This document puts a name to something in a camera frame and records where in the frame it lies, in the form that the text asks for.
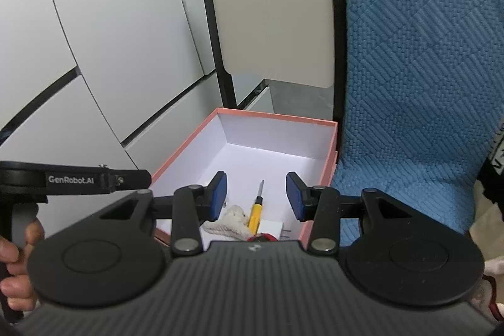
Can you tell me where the small white cube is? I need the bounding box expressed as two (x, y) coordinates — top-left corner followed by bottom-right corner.
(258, 219), (285, 242)

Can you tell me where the pink cardboard box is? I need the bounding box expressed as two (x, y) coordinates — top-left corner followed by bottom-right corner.
(150, 107), (339, 243)

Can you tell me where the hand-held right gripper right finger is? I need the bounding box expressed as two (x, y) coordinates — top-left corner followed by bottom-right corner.
(285, 171), (410, 255)

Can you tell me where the black white printed cloth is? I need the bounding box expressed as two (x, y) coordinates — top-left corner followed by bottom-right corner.
(474, 121), (504, 224)

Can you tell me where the yellow handled screwdriver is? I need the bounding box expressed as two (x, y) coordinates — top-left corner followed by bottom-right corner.
(247, 179), (266, 236)

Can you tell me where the beige chair back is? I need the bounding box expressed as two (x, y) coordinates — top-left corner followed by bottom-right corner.
(199, 0), (346, 124)

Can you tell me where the beige fluffy toy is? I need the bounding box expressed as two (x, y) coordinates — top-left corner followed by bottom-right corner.
(202, 204), (252, 242)

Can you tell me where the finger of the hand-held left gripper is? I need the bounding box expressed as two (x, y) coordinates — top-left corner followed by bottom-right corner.
(112, 169), (152, 192)

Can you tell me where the blue quilted blanket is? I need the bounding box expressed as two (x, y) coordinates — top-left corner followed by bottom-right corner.
(330, 0), (504, 247)

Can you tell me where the white pink cloth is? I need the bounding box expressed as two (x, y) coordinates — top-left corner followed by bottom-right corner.
(470, 259), (504, 323)

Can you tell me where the white wardrobe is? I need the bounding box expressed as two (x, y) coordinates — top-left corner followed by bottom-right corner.
(0, 0), (273, 179)

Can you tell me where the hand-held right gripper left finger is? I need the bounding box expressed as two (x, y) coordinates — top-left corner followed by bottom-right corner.
(98, 171), (229, 257)

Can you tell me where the person's left hand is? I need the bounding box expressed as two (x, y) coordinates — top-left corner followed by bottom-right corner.
(0, 220), (46, 312)

